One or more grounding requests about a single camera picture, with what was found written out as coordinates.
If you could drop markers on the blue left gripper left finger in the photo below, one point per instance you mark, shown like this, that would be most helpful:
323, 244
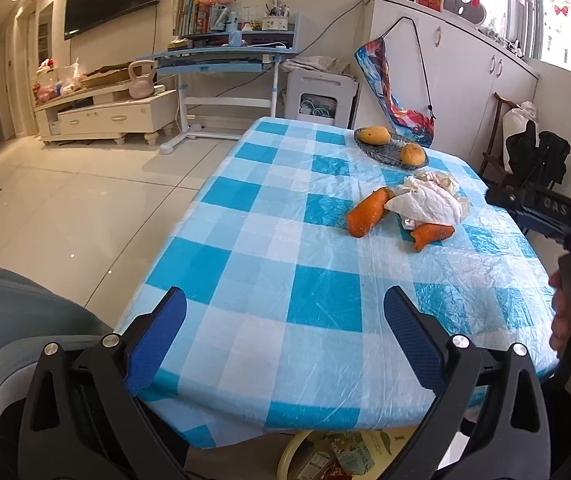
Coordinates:
149, 337

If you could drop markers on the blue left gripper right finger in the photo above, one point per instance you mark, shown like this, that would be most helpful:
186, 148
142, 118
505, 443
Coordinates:
421, 338

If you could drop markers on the small orange mango peel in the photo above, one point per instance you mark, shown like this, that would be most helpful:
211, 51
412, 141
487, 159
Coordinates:
430, 233

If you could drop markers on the large orange mango peel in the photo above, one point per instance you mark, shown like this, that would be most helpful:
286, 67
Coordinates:
368, 212

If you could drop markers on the white tissue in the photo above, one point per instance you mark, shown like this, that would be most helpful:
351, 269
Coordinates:
427, 203

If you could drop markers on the cream tissue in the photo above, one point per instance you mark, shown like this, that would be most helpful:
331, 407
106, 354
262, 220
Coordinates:
427, 175

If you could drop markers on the yellow plastic trash bin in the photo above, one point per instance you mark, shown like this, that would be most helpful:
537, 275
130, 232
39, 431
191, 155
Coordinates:
315, 454

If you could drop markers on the black jacket on chair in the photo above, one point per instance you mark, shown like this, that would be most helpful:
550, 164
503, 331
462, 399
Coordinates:
537, 157

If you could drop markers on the dark wooden chair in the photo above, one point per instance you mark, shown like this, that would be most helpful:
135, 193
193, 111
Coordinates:
506, 179

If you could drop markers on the blue checkered tablecloth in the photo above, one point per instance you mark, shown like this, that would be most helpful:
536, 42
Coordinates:
285, 326

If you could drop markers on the right yellow mango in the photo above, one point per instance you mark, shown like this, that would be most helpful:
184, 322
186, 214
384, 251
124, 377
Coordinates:
412, 154

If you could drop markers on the yellow mango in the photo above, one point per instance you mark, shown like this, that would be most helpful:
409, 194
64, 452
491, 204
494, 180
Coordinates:
374, 135
412, 154

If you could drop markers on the dark woven fruit tray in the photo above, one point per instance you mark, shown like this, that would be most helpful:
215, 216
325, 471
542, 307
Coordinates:
388, 154

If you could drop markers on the colourful folded chair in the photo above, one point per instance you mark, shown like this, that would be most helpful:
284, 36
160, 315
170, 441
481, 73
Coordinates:
415, 125

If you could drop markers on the white sideboard cabinet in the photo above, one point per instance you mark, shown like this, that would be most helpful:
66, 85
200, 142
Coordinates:
464, 70

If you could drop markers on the left yellow mango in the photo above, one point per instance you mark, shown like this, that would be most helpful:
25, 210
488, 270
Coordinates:
374, 135

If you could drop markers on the white TV cabinet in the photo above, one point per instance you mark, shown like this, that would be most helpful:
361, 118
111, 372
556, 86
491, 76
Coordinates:
107, 113

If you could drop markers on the pink kettlebell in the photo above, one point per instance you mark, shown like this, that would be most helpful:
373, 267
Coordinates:
142, 74

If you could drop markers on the white small appliance cabinet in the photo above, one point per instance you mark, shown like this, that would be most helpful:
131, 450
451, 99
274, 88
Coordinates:
321, 98

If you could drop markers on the blue children's study desk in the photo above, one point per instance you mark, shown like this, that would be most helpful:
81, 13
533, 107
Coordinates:
260, 53

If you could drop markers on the row of books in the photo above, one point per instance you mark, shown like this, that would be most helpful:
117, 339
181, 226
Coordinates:
189, 17

